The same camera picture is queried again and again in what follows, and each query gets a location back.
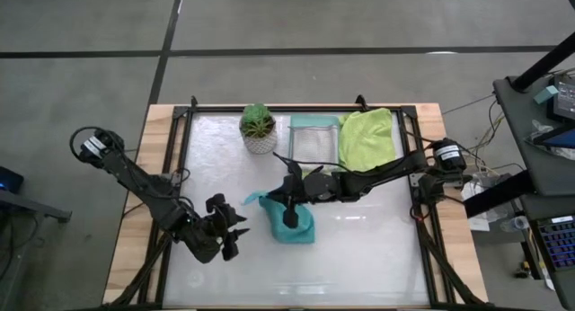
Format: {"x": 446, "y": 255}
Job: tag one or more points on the black metal table frame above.
{"x": 215, "y": 108}

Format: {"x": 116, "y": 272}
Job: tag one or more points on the dark tablet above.
{"x": 561, "y": 139}

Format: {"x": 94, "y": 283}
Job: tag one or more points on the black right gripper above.
{"x": 319, "y": 187}

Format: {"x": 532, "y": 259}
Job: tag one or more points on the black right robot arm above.
{"x": 386, "y": 171}

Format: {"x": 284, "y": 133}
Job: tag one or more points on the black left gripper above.
{"x": 202, "y": 241}

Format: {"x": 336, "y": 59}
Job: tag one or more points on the grey cart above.
{"x": 530, "y": 167}

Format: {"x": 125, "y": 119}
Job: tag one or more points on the lime green microfiber towel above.
{"x": 366, "y": 138}

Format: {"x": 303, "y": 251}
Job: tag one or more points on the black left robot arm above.
{"x": 144, "y": 189}

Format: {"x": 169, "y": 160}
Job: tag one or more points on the teal microfiber towel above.
{"x": 296, "y": 232}

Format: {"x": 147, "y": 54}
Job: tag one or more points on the small teal box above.
{"x": 545, "y": 94}

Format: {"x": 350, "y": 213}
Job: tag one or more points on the black electronic device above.
{"x": 563, "y": 100}

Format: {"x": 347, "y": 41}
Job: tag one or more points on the succulent in triangle-patterned pot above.
{"x": 258, "y": 122}

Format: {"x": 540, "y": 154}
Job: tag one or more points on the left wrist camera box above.
{"x": 214, "y": 203}

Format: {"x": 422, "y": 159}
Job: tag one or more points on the clear plastic bottle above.
{"x": 516, "y": 223}

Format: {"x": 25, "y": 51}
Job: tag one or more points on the black stand bar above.
{"x": 498, "y": 195}

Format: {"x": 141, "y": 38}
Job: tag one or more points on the black device with blue light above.
{"x": 9, "y": 180}

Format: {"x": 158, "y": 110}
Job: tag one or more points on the black keyboard with teal keys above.
{"x": 557, "y": 243}

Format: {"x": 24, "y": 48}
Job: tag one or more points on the translucent teal plastic tray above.
{"x": 314, "y": 121}

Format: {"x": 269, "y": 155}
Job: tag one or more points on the black pole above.
{"x": 543, "y": 64}

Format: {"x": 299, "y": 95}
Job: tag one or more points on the white papers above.
{"x": 478, "y": 221}

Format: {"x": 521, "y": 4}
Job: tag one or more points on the clear plastic bag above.
{"x": 539, "y": 131}

